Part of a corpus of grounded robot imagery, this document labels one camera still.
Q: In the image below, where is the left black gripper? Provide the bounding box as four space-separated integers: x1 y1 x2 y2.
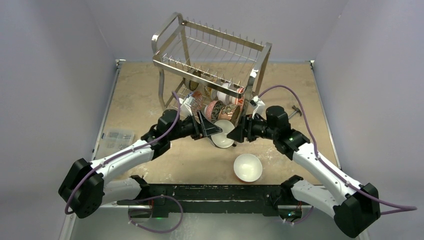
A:
167 110 221 142

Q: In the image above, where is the white blue-rimmed bowl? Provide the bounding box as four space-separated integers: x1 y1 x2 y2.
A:
211 119 235 149

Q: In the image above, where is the black leaf patterned bowl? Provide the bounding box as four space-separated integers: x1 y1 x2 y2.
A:
203 100 225 123

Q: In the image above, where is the orange patterned bowl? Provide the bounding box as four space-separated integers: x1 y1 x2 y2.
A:
234 87 245 106

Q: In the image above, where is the large plain white bowl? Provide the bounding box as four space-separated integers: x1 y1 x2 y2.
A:
233 153 263 183

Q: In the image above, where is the brown glazed bowl stack top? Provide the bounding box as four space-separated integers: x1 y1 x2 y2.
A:
218 104 241 125

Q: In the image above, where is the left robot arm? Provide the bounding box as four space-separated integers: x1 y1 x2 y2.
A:
58 109 223 219

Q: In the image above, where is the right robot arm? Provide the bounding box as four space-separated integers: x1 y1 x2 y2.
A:
227 105 381 238

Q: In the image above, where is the steel two-tier dish rack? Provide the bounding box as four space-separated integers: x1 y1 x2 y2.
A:
151 12 272 125

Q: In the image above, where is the small black hammer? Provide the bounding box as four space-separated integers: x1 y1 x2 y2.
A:
288 105 303 120

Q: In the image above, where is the clear plastic screw box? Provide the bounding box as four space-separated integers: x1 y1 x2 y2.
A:
93 128 135 160

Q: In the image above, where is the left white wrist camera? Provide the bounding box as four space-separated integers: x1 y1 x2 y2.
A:
178 96 195 117

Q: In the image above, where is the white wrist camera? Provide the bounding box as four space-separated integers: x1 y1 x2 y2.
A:
178 96 195 117
249 95 266 118

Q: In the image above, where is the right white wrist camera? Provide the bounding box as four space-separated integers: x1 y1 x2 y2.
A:
249 95 266 118

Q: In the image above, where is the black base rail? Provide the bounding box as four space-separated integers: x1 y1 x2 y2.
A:
117 183 309 221

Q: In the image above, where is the aluminium frame rail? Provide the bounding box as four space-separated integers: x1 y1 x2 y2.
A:
67 184 362 210

